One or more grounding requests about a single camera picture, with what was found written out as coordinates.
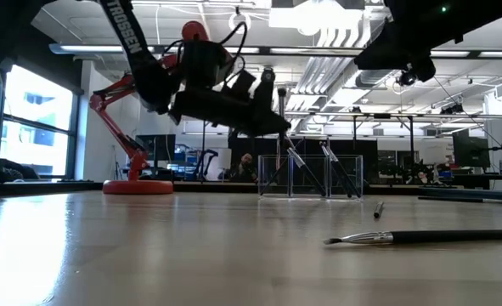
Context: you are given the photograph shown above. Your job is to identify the black ceiling camera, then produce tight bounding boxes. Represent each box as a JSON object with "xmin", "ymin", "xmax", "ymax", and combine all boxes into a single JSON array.
[{"xmin": 396, "ymin": 69, "xmax": 418, "ymax": 89}]

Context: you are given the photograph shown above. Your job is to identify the black aluminium table frame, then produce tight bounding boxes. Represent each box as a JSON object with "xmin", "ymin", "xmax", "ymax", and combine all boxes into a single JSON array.
[{"xmin": 0, "ymin": 180, "xmax": 502, "ymax": 205}]

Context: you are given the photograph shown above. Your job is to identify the dark office desk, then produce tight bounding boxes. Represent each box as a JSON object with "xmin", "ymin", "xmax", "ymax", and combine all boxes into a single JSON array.
[{"xmin": 439, "ymin": 172, "xmax": 502, "ymax": 191}]

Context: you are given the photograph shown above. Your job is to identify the large office window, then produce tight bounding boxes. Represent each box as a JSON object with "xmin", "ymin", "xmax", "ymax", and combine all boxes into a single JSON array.
[{"xmin": 0, "ymin": 63, "xmax": 82, "ymax": 182}]

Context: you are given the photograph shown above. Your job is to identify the white ceiling ring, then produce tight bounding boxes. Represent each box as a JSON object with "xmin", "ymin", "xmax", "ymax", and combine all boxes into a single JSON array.
[{"xmin": 228, "ymin": 11, "xmax": 253, "ymax": 36}]

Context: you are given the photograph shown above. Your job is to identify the dark computer monitor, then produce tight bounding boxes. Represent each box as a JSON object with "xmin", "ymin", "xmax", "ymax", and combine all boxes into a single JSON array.
[{"xmin": 134, "ymin": 133, "xmax": 178, "ymax": 163}]

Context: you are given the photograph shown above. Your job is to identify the red desk lamp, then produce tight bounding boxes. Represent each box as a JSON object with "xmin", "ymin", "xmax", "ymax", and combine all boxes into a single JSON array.
[{"xmin": 88, "ymin": 20, "xmax": 239, "ymax": 196}]

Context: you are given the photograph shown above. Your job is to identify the white board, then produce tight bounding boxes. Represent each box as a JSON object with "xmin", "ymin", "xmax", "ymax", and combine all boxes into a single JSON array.
[{"xmin": 206, "ymin": 147, "xmax": 233, "ymax": 171}]

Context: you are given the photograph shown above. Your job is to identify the black pipe rack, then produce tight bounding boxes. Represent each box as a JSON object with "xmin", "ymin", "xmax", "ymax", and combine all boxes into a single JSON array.
[{"xmin": 148, "ymin": 108, "xmax": 502, "ymax": 184}]

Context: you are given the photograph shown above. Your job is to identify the black monitor on arm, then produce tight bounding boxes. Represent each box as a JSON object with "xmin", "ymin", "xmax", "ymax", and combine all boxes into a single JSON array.
[{"xmin": 453, "ymin": 128, "xmax": 492, "ymax": 169}]

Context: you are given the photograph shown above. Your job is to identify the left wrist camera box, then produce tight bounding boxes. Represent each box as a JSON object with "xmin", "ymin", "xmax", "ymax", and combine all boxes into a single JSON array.
[{"xmin": 181, "ymin": 39, "xmax": 257, "ymax": 99}]

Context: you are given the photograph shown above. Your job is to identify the black partition wall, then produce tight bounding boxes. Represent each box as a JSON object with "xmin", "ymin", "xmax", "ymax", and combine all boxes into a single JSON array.
[{"xmin": 228, "ymin": 137, "xmax": 379, "ymax": 184}]

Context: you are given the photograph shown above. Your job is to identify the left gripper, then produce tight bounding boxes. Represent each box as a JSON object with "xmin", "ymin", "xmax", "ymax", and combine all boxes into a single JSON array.
[{"xmin": 168, "ymin": 82, "xmax": 292, "ymax": 138}]

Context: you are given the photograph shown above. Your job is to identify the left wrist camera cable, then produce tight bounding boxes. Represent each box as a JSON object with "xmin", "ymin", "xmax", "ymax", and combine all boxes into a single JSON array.
[{"xmin": 161, "ymin": 20, "xmax": 250, "ymax": 93}]

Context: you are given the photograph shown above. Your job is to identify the clear acrylic organizer container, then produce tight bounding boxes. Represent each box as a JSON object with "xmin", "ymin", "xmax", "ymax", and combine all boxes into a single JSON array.
[{"xmin": 257, "ymin": 153, "xmax": 365, "ymax": 201}]

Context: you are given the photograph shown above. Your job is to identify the white ceiling pipes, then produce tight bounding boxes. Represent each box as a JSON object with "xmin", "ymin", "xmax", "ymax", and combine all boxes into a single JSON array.
[{"xmin": 271, "ymin": 27, "xmax": 364, "ymax": 133}]

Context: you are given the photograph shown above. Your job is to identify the long ceiling light fixture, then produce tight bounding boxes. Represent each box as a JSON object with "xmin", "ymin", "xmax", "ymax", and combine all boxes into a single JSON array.
[{"xmin": 48, "ymin": 42, "xmax": 502, "ymax": 60}]

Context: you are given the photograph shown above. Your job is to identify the angled-tip black makeup brush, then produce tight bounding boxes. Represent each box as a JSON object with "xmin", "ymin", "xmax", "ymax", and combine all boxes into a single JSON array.
[{"xmin": 323, "ymin": 229, "xmax": 502, "ymax": 247}]

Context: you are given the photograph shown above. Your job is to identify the person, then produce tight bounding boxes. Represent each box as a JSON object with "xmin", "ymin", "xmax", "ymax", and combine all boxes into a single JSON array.
[{"xmin": 232, "ymin": 151, "xmax": 259, "ymax": 184}]

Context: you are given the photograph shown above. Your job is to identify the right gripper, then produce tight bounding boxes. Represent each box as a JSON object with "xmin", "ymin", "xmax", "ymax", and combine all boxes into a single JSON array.
[{"xmin": 355, "ymin": 12, "xmax": 438, "ymax": 82}]

